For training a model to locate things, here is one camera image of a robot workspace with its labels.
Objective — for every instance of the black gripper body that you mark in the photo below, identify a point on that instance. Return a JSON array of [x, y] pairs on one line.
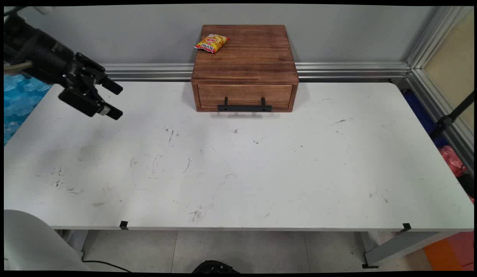
[[38, 54]]

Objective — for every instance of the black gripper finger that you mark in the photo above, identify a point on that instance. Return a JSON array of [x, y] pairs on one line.
[[107, 82], [80, 100]]

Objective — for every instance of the yellow snack packet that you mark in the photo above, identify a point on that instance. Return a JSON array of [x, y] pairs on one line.
[[211, 42]]

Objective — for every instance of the black tape marker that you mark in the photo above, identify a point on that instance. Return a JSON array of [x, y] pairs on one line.
[[124, 225], [406, 227]]

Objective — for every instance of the white table leg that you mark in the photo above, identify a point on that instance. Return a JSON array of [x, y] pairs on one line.
[[400, 246], [71, 238]]

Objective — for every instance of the brown wooden drawer cabinet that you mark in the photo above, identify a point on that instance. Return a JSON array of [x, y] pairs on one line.
[[246, 57]]

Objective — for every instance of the black round floor object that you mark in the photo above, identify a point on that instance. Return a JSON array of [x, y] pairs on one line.
[[215, 267]]

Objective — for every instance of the dark blue container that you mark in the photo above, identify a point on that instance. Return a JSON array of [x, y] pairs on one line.
[[419, 111]]

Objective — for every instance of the black stand pole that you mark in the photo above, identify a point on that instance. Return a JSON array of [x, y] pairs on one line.
[[448, 120]]

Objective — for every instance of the red plastic bag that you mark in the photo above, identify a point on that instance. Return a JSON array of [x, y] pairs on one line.
[[452, 159]]

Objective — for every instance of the orange box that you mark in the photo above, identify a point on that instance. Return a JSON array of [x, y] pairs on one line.
[[450, 252]]

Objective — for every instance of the horizontal aluminium frame rail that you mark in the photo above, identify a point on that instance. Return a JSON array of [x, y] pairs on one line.
[[346, 71]]

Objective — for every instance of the upright aluminium frame post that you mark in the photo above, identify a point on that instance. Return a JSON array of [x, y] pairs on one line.
[[427, 38]]

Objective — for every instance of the slanted aluminium frame rail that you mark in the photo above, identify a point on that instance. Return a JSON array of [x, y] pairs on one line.
[[450, 123]]

